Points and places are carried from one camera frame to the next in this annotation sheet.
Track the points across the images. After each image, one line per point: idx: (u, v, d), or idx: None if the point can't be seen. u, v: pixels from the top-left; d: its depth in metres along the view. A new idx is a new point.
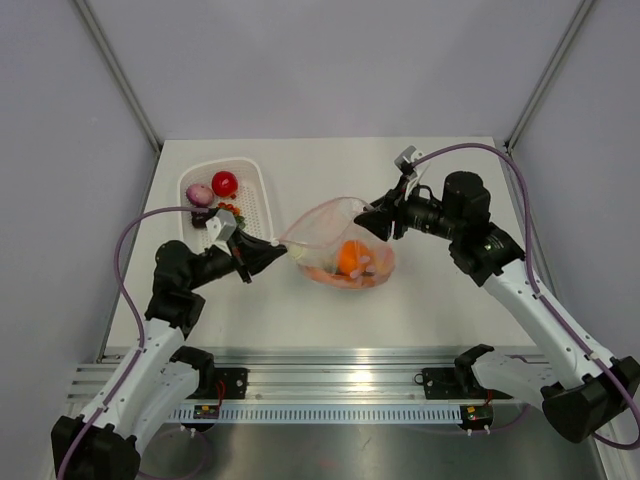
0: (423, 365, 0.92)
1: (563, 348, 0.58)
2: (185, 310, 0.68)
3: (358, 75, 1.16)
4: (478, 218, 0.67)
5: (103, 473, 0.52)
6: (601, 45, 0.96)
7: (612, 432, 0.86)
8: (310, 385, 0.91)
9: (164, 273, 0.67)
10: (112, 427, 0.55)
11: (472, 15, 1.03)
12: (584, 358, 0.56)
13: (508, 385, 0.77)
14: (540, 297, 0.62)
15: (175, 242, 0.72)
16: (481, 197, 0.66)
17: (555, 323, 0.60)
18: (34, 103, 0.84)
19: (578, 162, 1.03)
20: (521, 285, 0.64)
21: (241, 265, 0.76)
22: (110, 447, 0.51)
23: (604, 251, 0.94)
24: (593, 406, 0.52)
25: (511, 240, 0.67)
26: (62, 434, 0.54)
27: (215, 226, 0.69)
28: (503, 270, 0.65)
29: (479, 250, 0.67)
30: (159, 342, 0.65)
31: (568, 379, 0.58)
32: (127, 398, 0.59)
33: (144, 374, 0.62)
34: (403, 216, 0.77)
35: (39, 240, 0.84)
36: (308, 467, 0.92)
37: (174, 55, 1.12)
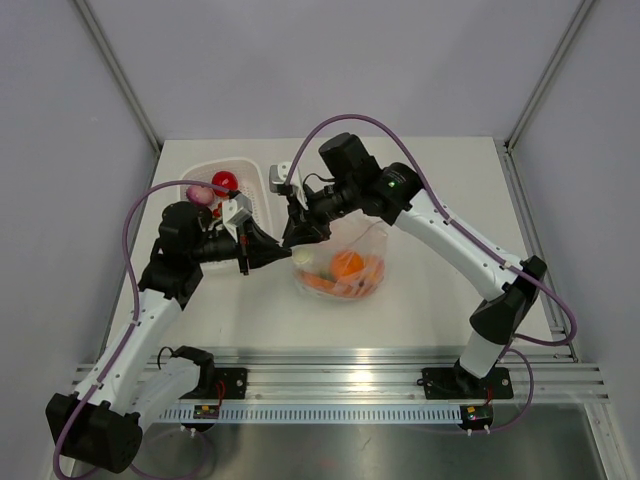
0: (423, 366, 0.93)
1: (481, 265, 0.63)
2: (180, 281, 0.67)
3: (358, 76, 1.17)
4: (361, 163, 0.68)
5: (103, 449, 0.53)
6: (598, 47, 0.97)
7: (613, 432, 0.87)
8: (310, 385, 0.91)
9: (167, 229, 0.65)
10: (108, 404, 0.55)
11: (471, 17, 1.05)
12: (500, 268, 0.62)
13: (480, 353, 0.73)
14: (451, 222, 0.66)
15: (185, 203, 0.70)
16: (351, 142, 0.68)
17: (470, 244, 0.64)
18: (35, 99, 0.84)
19: (578, 161, 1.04)
20: (431, 215, 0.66)
21: (243, 255, 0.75)
22: (107, 424, 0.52)
23: (602, 250, 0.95)
24: (515, 310, 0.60)
25: (411, 173, 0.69)
26: (58, 411, 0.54)
27: (231, 208, 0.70)
28: (412, 204, 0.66)
29: (384, 189, 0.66)
30: (153, 314, 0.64)
31: (489, 293, 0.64)
32: (121, 373, 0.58)
33: (139, 348, 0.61)
34: (315, 217, 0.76)
35: (38, 237, 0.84)
36: (308, 467, 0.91)
37: (174, 55, 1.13)
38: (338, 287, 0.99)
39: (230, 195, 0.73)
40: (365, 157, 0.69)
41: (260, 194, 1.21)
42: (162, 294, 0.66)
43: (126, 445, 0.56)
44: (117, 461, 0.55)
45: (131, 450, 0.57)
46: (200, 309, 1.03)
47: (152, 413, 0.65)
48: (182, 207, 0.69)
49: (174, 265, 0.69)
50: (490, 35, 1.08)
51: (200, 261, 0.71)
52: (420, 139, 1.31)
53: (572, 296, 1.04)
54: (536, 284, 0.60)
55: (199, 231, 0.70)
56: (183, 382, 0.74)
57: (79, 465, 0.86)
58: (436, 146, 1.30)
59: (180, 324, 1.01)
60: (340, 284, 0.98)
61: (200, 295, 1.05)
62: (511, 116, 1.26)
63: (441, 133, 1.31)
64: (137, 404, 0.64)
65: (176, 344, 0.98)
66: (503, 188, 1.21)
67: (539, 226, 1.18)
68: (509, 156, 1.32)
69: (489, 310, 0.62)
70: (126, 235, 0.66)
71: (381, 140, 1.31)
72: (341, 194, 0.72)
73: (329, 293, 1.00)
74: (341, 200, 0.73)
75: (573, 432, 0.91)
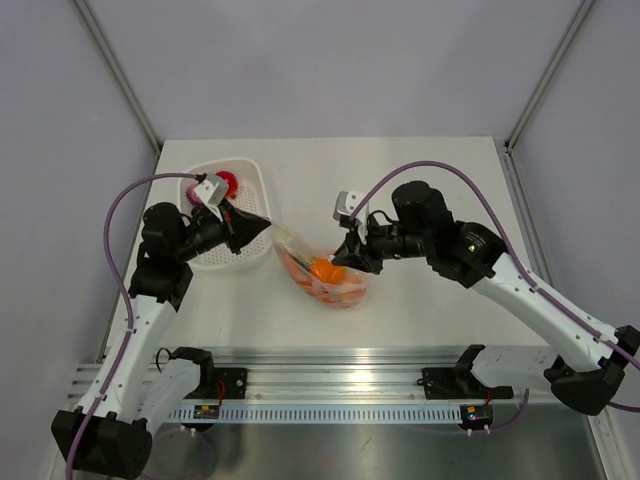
0: (422, 365, 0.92)
1: (572, 337, 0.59)
2: (172, 282, 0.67)
3: (357, 77, 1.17)
4: (440, 219, 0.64)
5: (115, 458, 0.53)
6: (598, 48, 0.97)
7: (612, 432, 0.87)
8: (310, 385, 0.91)
9: (152, 233, 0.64)
10: (115, 415, 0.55)
11: (471, 17, 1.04)
12: (594, 342, 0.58)
13: (502, 373, 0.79)
14: (537, 290, 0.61)
15: (165, 203, 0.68)
16: (432, 197, 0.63)
17: (558, 313, 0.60)
18: (34, 99, 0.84)
19: (579, 162, 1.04)
20: (516, 282, 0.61)
21: (231, 235, 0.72)
22: (116, 434, 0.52)
23: (602, 251, 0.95)
24: (614, 387, 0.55)
25: (488, 233, 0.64)
26: (63, 428, 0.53)
27: (207, 187, 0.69)
28: (494, 269, 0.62)
29: (464, 253, 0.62)
30: (148, 320, 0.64)
31: (579, 364, 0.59)
32: (124, 383, 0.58)
33: (138, 355, 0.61)
34: (370, 252, 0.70)
35: (38, 237, 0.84)
36: (308, 467, 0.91)
37: (175, 55, 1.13)
38: (301, 274, 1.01)
39: (198, 180, 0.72)
40: (443, 212, 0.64)
41: (260, 194, 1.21)
42: (155, 298, 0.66)
43: (137, 452, 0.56)
44: (130, 469, 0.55)
45: (142, 456, 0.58)
46: (200, 309, 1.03)
47: (158, 418, 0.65)
48: (165, 207, 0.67)
49: (162, 268, 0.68)
50: (490, 35, 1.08)
51: (189, 259, 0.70)
52: (420, 139, 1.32)
53: (573, 296, 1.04)
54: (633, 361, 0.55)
55: (183, 227, 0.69)
56: (183, 385, 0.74)
57: None
58: (435, 146, 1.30)
59: (180, 324, 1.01)
60: (302, 274, 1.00)
61: (200, 296, 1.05)
62: (511, 116, 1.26)
63: (441, 133, 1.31)
64: (142, 410, 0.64)
65: (176, 344, 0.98)
66: (503, 188, 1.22)
67: (539, 226, 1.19)
68: (510, 156, 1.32)
69: (578, 381, 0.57)
70: (106, 245, 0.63)
71: (380, 141, 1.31)
72: (403, 238, 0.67)
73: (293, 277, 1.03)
74: (402, 244, 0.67)
75: (573, 432, 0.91)
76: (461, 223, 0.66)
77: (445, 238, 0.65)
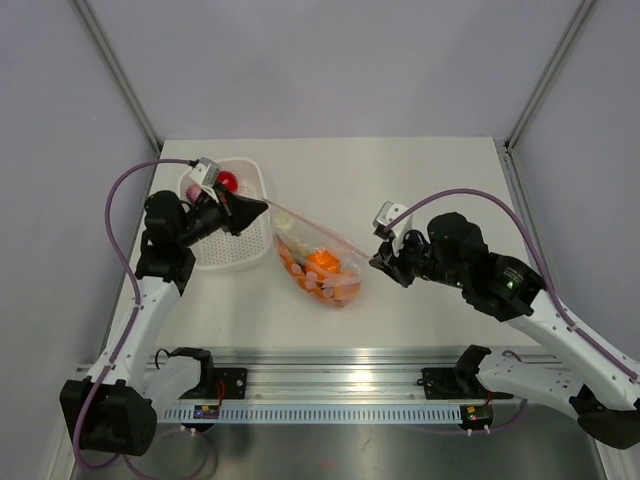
0: (422, 365, 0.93)
1: (608, 377, 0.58)
2: (176, 265, 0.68)
3: (357, 77, 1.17)
4: (478, 252, 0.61)
5: (123, 427, 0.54)
6: (598, 48, 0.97)
7: None
8: (311, 386, 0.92)
9: (153, 220, 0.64)
10: (124, 382, 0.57)
11: (472, 18, 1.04)
12: (629, 382, 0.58)
13: (517, 386, 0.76)
14: (575, 330, 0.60)
15: (165, 191, 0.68)
16: (470, 233, 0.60)
17: (595, 353, 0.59)
18: (34, 98, 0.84)
19: (579, 162, 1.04)
20: (554, 321, 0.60)
21: (229, 218, 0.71)
22: (125, 400, 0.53)
23: (602, 252, 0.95)
24: None
25: (526, 268, 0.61)
26: (71, 397, 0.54)
27: (200, 169, 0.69)
28: (532, 306, 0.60)
29: (502, 290, 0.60)
30: (156, 297, 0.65)
31: (612, 402, 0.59)
32: (133, 354, 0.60)
33: (145, 330, 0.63)
34: (400, 265, 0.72)
35: (38, 237, 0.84)
36: (308, 467, 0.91)
37: (174, 55, 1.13)
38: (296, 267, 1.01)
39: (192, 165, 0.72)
40: (482, 245, 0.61)
41: (260, 194, 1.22)
42: (160, 279, 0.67)
43: (143, 427, 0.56)
44: (137, 442, 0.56)
45: (147, 434, 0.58)
46: (201, 309, 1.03)
47: (162, 402, 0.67)
48: (164, 195, 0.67)
49: (166, 253, 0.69)
50: (490, 36, 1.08)
51: (192, 244, 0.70)
52: (419, 139, 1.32)
53: (574, 297, 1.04)
54: None
55: (183, 213, 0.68)
56: (185, 375, 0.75)
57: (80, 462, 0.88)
58: (436, 146, 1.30)
59: (180, 324, 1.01)
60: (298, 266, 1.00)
61: (201, 296, 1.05)
62: (511, 116, 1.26)
63: (441, 134, 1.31)
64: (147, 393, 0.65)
65: (176, 345, 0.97)
66: (502, 187, 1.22)
67: (539, 226, 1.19)
68: (509, 156, 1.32)
69: (612, 419, 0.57)
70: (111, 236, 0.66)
71: (380, 142, 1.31)
72: (434, 263, 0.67)
73: (289, 269, 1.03)
74: (431, 267, 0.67)
75: (572, 432, 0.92)
76: (497, 254, 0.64)
77: (481, 270, 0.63)
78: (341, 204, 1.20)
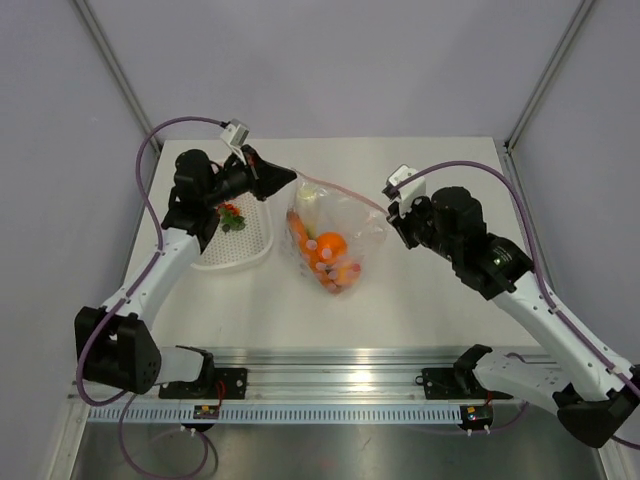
0: (423, 365, 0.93)
1: (584, 363, 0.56)
2: (201, 222, 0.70)
3: (358, 77, 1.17)
4: (474, 229, 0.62)
5: (129, 361, 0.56)
6: (598, 48, 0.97)
7: None
8: (310, 386, 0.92)
9: (182, 177, 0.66)
10: (136, 315, 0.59)
11: (472, 18, 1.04)
12: (605, 372, 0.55)
13: (508, 382, 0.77)
14: (556, 311, 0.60)
15: (195, 150, 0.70)
16: (471, 207, 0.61)
17: (574, 338, 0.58)
18: (34, 99, 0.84)
19: (579, 162, 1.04)
20: (536, 300, 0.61)
21: (256, 180, 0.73)
22: (133, 332, 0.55)
23: (603, 251, 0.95)
24: (618, 421, 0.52)
25: (518, 250, 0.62)
26: (84, 323, 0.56)
27: (229, 129, 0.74)
28: (515, 285, 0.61)
29: (488, 265, 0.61)
30: (177, 246, 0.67)
31: (587, 392, 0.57)
32: (148, 292, 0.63)
33: (163, 275, 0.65)
34: (403, 227, 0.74)
35: (38, 238, 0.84)
36: (308, 467, 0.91)
37: (174, 55, 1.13)
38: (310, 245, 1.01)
39: (223, 126, 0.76)
40: (480, 223, 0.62)
41: None
42: (185, 231, 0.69)
43: (147, 364, 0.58)
44: (139, 380, 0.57)
45: (151, 373, 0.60)
46: (201, 308, 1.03)
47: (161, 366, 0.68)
48: (195, 154, 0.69)
49: (192, 210, 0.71)
50: (491, 36, 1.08)
51: (218, 205, 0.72)
52: (419, 139, 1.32)
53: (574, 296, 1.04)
54: None
55: (211, 173, 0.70)
56: (187, 360, 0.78)
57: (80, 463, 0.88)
58: (436, 146, 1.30)
59: (181, 324, 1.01)
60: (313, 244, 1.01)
61: (201, 295, 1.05)
62: (511, 117, 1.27)
63: (441, 134, 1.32)
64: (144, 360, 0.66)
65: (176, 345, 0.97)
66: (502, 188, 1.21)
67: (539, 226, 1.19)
68: (509, 156, 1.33)
69: (585, 409, 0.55)
70: (142, 188, 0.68)
71: (381, 141, 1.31)
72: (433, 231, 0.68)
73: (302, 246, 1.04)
74: (430, 234, 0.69)
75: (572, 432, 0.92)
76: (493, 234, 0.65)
77: (476, 246, 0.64)
78: None
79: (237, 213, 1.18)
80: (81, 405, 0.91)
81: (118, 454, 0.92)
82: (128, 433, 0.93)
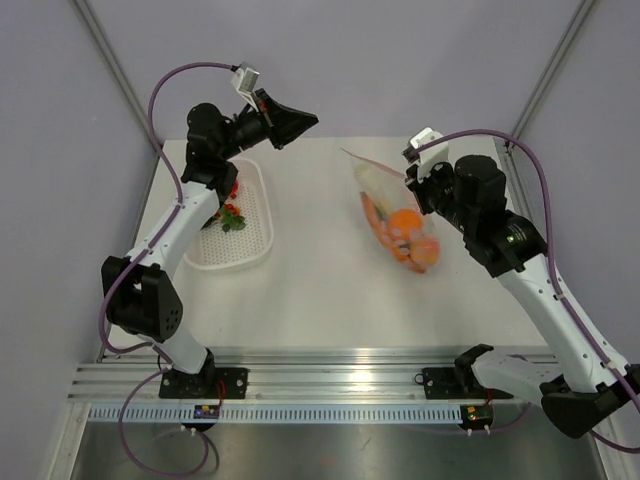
0: (422, 365, 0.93)
1: (580, 354, 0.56)
2: (218, 176, 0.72)
3: (357, 77, 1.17)
4: (493, 203, 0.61)
5: (152, 309, 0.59)
6: (598, 46, 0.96)
7: (612, 431, 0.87)
8: (311, 385, 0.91)
9: (195, 135, 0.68)
10: (159, 266, 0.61)
11: (472, 18, 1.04)
12: (600, 365, 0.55)
13: (503, 376, 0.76)
14: (561, 299, 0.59)
15: (207, 105, 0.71)
16: (497, 179, 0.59)
17: (573, 327, 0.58)
18: (33, 99, 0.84)
19: (579, 161, 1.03)
20: (542, 284, 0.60)
21: (270, 129, 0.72)
22: (158, 282, 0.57)
23: (603, 250, 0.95)
24: (605, 414, 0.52)
25: (534, 231, 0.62)
26: (111, 270, 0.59)
27: (238, 74, 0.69)
28: (525, 265, 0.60)
29: (500, 241, 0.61)
30: (196, 201, 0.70)
31: (579, 383, 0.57)
32: (169, 245, 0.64)
33: (182, 230, 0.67)
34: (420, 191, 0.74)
35: (38, 238, 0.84)
36: (308, 466, 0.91)
37: (174, 54, 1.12)
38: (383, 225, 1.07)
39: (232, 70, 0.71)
40: (500, 198, 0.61)
41: (260, 195, 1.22)
42: (205, 185, 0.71)
43: (169, 313, 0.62)
44: (163, 327, 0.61)
45: (172, 322, 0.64)
46: (201, 309, 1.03)
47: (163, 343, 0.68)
48: (207, 109, 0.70)
49: (209, 163, 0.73)
50: (490, 35, 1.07)
51: (234, 155, 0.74)
52: None
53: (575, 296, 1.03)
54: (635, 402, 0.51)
55: (224, 125, 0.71)
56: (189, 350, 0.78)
57: (81, 463, 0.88)
58: None
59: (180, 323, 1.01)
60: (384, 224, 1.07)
61: (202, 295, 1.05)
62: (511, 116, 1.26)
63: (441, 133, 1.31)
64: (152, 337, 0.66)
65: None
66: None
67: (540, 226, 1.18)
68: (509, 156, 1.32)
69: (572, 399, 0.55)
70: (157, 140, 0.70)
71: (380, 141, 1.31)
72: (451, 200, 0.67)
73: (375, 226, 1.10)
74: (448, 201, 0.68)
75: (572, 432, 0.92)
76: (512, 212, 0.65)
77: (492, 219, 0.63)
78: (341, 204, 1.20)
79: (237, 213, 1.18)
80: (81, 404, 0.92)
81: (119, 454, 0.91)
82: (129, 433, 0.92)
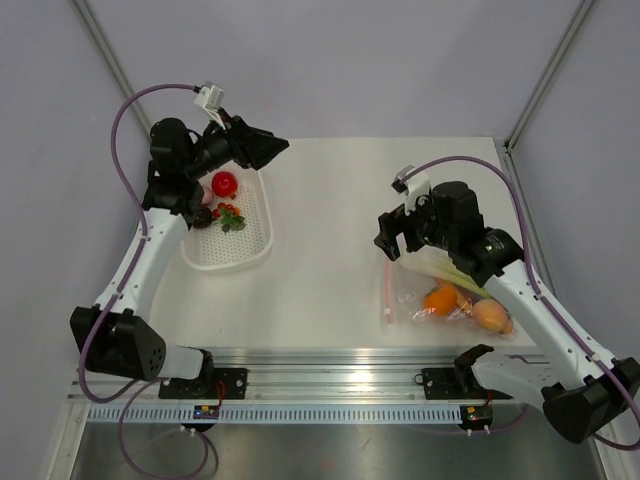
0: (422, 365, 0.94)
1: (564, 349, 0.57)
2: (183, 198, 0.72)
3: (357, 78, 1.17)
4: (469, 219, 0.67)
5: (131, 355, 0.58)
6: (598, 48, 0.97)
7: (612, 432, 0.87)
8: (310, 385, 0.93)
9: (159, 148, 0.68)
10: (132, 311, 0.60)
11: (472, 19, 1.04)
12: (585, 359, 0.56)
13: (501, 378, 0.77)
14: (540, 298, 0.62)
15: (171, 121, 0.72)
16: (467, 197, 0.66)
17: (556, 324, 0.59)
18: (33, 99, 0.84)
19: (579, 162, 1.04)
20: (522, 286, 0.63)
21: (239, 147, 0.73)
22: (131, 328, 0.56)
23: (603, 251, 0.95)
24: (596, 408, 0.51)
25: (511, 240, 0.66)
26: (82, 323, 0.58)
27: (203, 91, 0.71)
28: (504, 270, 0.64)
29: (479, 251, 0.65)
30: (162, 231, 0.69)
31: (568, 380, 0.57)
32: (140, 284, 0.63)
33: (151, 264, 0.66)
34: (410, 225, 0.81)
35: (37, 239, 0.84)
36: (308, 466, 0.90)
37: (174, 55, 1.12)
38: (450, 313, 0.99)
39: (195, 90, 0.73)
40: (474, 213, 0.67)
41: (260, 196, 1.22)
42: (168, 211, 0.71)
43: (151, 354, 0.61)
44: (146, 367, 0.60)
45: (156, 361, 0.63)
46: (200, 309, 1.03)
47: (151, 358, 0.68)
48: (170, 125, 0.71)
49: (174, 184, 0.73)
50: (490, 36, 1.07)
51: (199, 176, 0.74)
52: (419, 139, 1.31)
53: (574, 296, 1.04)
54: (625, 396, 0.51)
55: (190, 143, 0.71)
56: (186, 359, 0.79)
57: (81, 462, 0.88)
58: (435, 145, 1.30)
59: (180, 324, 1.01)
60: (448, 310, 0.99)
61: (201, 295, 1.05)
62: (510, 116, 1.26)
63: (441, 133, 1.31)
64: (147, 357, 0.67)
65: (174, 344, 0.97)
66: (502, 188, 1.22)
67: (539, 226, 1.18)
68: (510, 156, 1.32)
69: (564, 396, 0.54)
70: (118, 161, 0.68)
71: (380, 141, 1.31)
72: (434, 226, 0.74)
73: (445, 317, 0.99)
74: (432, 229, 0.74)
75: None
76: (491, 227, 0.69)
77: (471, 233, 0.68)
78: (342, 204, 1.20)
79: (237, 213, 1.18)
80: (81, 404, 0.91)
81: (118, 455, 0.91)
82: (129, 433, 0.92)
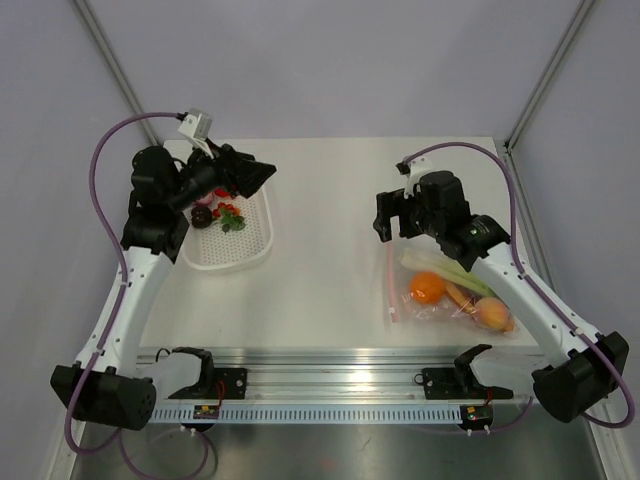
0: (422, 365, 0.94)
1: (549, 326, 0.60)
2: (165, 233, 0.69)
3: (357, 77, 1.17)
4: (455, 206, 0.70)
5: (118, 411, 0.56)
6: (598, 47, 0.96)
7: (606, 413, 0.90)
8: (309, 385, 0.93)
9: (141, 179, 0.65)
10: (114, 369, 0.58)
11: (471, 18, 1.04)
12: (569, 334, 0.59)
13: (498, 371, 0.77)
14: (525, 277, 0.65)
15: (153, 147, 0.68)
16: (452, 184, 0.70)
17: (541, 302, 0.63)
18: (32, 99, 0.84)
19: (579, 161, 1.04)
20: (506, 266, 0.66)
21: (228, 176, 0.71)
22: (116, 387, 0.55)
23: (603, 251, 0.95)
24: (581, 381, 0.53)
25: (497, 226, 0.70)
26: (63, 383, 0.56)
27: (190, 120, 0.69)
28: (489, 252, 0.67)
29: (465, 235, 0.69)
30: (143, 272, 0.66)
31: (555, 356, 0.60)
32: (122, 338, 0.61)
33: (132, 313, 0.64)
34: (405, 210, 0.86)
35: (37, 239, 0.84)
36: (308, 466, 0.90)
37: (174, 55, 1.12)
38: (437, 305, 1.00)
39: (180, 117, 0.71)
40: (460, 200, 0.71)
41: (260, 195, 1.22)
42: (149, 249, 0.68)
43: (141, 403, 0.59)
44: (136, 417, 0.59)
45: (147, 407, 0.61)
46: (199, 309, 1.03)
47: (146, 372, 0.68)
48: (154, 152, 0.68)
49: (156, 216, 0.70)
50: (490, 36, 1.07)
51: (184, 206, 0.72)
52: (419, 139, 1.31)
53: (574, 296, 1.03)
54: (609, 368, 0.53)
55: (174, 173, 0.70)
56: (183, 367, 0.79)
57: (81, 462, 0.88)
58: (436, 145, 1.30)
59: (180, 323, 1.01)
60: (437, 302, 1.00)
61: (201, 295, 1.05)
62: (510, 116, 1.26)
63: (441, 133, 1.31)
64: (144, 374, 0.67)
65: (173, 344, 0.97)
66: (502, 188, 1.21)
67: (539, 226, 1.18)
68: (510, 156, 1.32)
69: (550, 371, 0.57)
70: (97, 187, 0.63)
71: (380, 141, 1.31)
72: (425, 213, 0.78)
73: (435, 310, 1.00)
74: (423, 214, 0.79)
75: (572, 432, 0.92)
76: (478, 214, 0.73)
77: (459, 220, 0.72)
78: (341, 204, 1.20)
79: (237, 213, 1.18)
80: None
81: (118, 454, 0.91)
82: (129, 432, 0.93)
